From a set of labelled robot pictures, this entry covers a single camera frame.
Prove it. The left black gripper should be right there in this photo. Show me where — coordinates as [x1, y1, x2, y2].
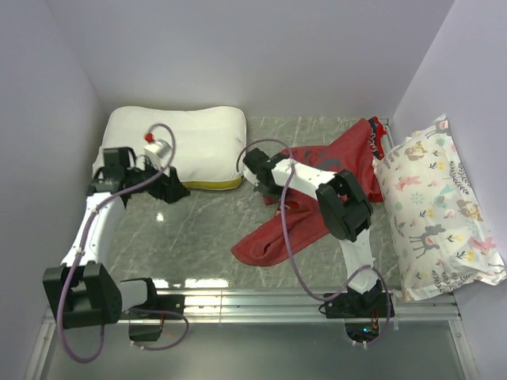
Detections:
[126, 154, 191, 203]

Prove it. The white pillow yellow edge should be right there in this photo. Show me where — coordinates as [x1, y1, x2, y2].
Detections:
[92, 106, 247, 191]

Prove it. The red pillowcase grey print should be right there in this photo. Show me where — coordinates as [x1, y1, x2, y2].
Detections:
[231, 116, 387, 267]

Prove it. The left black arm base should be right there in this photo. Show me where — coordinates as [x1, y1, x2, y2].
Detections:
[120, 294, 187, 344]

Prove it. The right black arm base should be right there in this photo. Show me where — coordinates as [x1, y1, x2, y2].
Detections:
[318, 291, 395, 347]

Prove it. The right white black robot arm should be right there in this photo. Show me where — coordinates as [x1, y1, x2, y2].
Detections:
[235, 147, 392, 317]

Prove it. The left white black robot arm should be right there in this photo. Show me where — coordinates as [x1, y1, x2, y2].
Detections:
[43, 140, 189, 329]

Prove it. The floral patterned white pillow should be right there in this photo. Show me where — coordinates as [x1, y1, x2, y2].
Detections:
[372, 115, 506, 301]

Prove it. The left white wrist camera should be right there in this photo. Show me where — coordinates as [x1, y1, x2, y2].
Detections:
[143, 132, 174, 170]

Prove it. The aluminium mounting rail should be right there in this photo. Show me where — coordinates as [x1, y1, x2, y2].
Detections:
[26, 289, 479, 379]

